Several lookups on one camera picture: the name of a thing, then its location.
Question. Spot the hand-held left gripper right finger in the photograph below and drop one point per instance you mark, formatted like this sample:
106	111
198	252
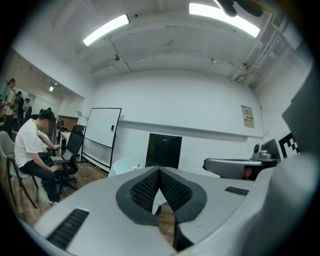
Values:
215	200

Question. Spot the black mini fridge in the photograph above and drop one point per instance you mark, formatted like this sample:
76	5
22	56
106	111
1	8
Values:
163	150

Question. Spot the black office chair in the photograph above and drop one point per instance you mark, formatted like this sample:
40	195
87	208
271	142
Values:
73	145

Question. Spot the wall poster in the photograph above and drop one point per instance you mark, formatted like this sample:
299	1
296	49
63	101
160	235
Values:
247	116

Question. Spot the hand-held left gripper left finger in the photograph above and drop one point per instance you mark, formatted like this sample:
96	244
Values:
100	212

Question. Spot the black head-worn camera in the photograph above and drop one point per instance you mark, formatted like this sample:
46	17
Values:
228	7

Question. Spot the long ceiling light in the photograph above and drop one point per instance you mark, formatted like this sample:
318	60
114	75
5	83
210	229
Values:
225	18
106	30

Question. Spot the white whiteboard with black frame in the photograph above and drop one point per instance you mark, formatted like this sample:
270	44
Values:
102	126

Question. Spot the ceiling security camera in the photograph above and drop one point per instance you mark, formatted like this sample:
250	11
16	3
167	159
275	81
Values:
117	58

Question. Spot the white ceiling pipes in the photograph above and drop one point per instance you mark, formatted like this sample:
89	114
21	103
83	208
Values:
265	50

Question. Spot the small hanging lamp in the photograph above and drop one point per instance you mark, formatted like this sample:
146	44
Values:
51	88

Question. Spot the grey shell chair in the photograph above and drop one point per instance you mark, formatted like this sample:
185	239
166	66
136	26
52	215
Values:
6	147

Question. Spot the laptop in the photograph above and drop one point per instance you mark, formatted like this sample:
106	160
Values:
62	158

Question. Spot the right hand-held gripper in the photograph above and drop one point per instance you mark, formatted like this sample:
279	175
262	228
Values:
287	147

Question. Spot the black whiteboard eraser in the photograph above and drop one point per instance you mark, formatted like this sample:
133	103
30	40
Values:
112	127

